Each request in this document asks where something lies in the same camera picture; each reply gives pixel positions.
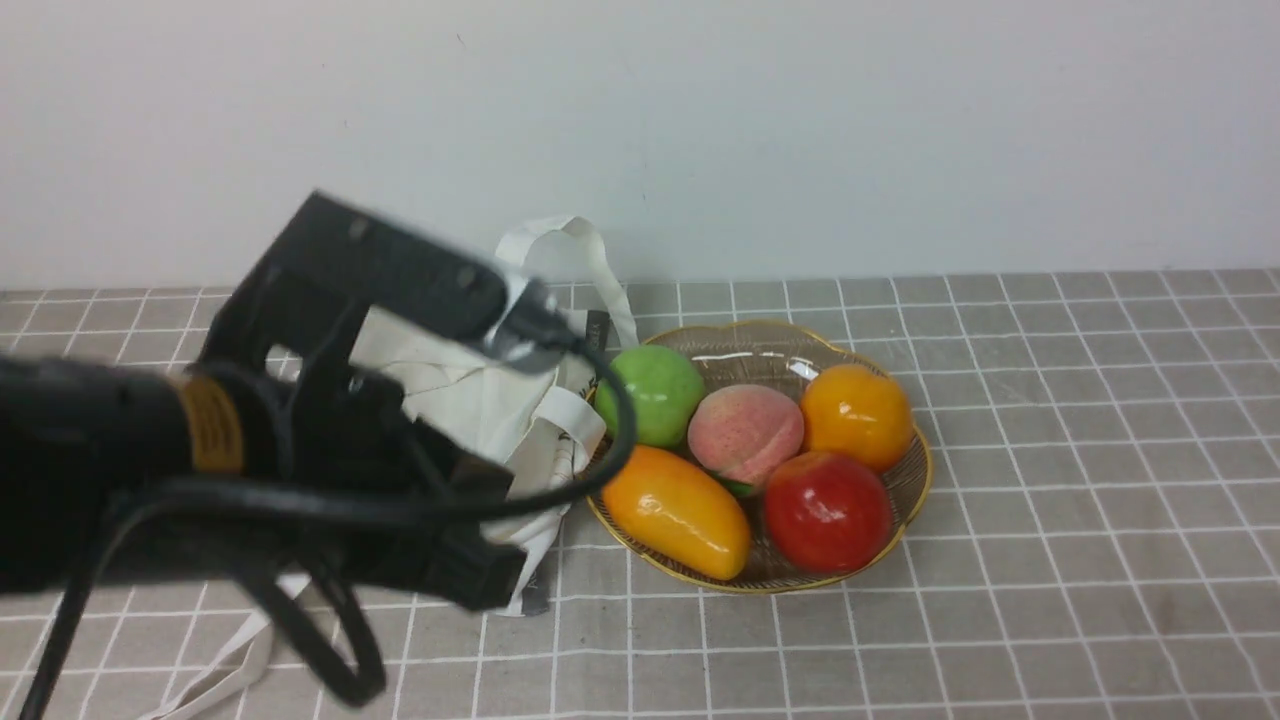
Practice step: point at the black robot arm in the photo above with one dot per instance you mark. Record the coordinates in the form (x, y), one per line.
(81, 441)

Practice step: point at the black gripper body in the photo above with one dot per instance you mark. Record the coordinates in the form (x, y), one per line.
(392, 486)

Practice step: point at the orange yellow mango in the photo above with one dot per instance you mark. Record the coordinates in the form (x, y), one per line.
(675, 508)

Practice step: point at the green apple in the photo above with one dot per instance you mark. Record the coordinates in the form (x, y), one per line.
(666, 389)

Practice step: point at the white cloth tote bag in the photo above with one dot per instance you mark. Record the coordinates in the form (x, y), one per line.
(540, 426)

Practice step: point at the pink peach with leaf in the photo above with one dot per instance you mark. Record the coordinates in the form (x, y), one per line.
(742, 433)

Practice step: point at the gold rimmed glass plate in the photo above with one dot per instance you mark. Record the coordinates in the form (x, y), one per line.
(786, 357)

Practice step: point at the grey grid tablecloth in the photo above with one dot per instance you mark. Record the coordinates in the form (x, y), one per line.
(1100, 541)

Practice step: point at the red apple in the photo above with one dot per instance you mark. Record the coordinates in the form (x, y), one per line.
(827, 513)

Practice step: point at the orange persimmon fruit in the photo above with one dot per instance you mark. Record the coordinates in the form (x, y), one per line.
(851, 410)

